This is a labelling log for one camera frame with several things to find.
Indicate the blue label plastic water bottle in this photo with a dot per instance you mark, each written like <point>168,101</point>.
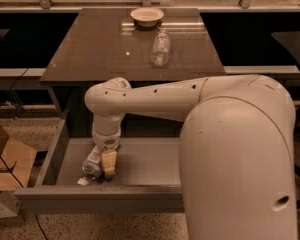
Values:
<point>91,167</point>

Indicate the beige paper bowl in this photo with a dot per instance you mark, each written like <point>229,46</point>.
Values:
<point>146,16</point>

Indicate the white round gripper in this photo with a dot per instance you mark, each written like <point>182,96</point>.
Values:
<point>106,141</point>

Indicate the grey cabinet with glossy top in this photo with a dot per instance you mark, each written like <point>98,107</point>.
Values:
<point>106,43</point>

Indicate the brown cardboard box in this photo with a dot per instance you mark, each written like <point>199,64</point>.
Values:
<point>16,162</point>

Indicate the white printed box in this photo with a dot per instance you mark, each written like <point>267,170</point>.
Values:
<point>9,205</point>

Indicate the clear plastic bottle lying down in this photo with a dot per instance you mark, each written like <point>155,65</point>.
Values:
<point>161,49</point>

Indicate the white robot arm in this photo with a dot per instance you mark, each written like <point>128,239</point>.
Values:
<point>236,154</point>

